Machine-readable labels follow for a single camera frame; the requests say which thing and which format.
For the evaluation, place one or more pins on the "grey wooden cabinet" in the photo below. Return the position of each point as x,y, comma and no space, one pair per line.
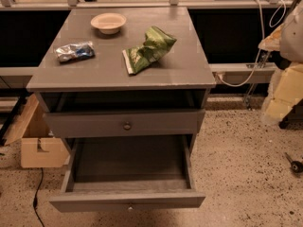
181,80

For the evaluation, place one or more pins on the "beige paper bowl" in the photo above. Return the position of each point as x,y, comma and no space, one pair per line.
108,23

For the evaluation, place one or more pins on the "green chip bag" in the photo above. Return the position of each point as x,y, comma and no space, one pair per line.
157,44

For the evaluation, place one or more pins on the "closed grey upper drawer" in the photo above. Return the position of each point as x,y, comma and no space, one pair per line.
124,123

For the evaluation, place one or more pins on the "open grey lower drawer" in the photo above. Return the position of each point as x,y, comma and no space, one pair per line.
128,173

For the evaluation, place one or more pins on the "black caster wheel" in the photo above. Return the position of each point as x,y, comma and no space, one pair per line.
296,166

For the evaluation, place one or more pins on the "cardboard box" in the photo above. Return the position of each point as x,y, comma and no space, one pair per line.
39,148

